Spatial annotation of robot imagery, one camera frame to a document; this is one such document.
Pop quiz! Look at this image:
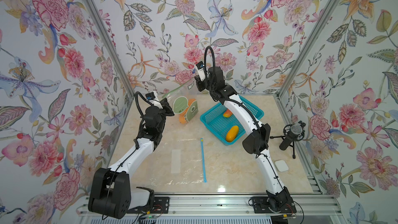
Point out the black corrugated cable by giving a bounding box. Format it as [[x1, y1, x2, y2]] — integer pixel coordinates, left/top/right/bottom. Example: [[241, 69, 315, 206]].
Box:
[[203, 46, 217, 75], [134, 91, 150, 122]]

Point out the yellow mango in basket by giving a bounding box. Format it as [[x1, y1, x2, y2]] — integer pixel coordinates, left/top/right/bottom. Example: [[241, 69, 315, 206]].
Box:
[[225, 125, 239, 143]]

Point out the white flat pad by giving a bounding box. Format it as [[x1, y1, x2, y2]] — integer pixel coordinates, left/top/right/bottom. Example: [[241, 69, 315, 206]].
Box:
[[274, 160, 289, 172]]

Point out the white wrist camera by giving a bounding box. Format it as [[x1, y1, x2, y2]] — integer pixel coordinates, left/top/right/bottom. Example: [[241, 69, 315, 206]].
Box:
[[196, 61, 207, 82], [145, 91, 160, 104]]

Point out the teal plastic basket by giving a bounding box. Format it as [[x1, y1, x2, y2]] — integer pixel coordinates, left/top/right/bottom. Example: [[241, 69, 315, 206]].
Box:
[[200, 103, 246, 146]]

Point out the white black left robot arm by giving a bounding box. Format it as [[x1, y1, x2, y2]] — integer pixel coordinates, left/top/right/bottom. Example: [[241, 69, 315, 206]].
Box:
[[88, 93, 174, 219]]

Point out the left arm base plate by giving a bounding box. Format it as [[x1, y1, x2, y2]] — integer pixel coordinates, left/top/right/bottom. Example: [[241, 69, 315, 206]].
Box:
[[127, 197, 170, 214]]

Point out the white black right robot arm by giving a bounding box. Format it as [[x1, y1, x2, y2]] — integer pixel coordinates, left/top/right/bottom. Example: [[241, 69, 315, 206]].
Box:
[[195, 62, 295, 213]]

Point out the clear green-print zip bag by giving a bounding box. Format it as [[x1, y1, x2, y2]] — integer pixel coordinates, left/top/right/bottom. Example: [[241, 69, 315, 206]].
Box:
[[162, 79, 197, 120]]

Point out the black corrugated cable right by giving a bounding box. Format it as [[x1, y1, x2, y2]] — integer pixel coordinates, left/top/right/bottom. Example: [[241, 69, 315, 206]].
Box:
[[203, 46, 217, 75]]

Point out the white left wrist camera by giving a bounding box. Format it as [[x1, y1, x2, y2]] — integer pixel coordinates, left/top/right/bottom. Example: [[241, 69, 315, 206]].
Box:
[[145, 91, 160, 104]]

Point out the red mango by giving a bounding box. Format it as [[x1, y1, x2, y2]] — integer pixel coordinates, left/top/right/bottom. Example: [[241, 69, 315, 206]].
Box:
[[223, 110, 233, 118]]

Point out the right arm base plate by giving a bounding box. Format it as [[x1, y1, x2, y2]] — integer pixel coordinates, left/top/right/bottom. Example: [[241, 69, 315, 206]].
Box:
[[248, 197, 297, 215]]

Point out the black microphone on tripod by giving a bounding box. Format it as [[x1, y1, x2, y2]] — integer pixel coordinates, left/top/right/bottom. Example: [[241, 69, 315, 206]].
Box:
[[269, 121, 306, 159]]

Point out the black corrugated cable left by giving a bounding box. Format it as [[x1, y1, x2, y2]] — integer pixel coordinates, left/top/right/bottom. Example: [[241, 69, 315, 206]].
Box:
[[134, 91, 150, 122]]

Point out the aluminium front rail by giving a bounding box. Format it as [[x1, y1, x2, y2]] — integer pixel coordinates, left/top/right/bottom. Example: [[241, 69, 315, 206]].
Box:
[[78, 194, 346, 224]]

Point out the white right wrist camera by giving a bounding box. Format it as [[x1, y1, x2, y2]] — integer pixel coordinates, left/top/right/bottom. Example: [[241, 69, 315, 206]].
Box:
[[196, 61, 207, 82]]

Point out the clear blue-zipper zip bag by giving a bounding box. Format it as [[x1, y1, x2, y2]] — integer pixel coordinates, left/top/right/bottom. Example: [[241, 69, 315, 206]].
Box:
[[150, 139, 207, 189]]

